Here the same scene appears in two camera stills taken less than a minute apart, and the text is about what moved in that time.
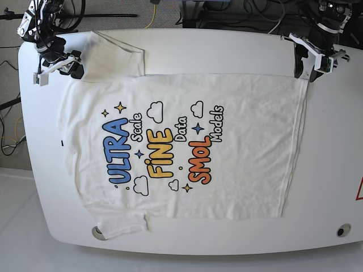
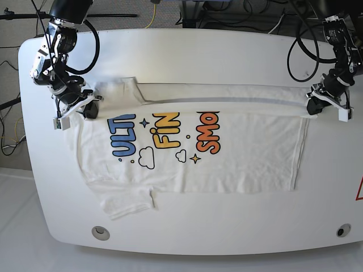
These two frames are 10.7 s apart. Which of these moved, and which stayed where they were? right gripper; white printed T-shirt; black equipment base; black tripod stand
Moved: white printed T-shirt; right gripper
Stayed: black tripod stand; black equipment base
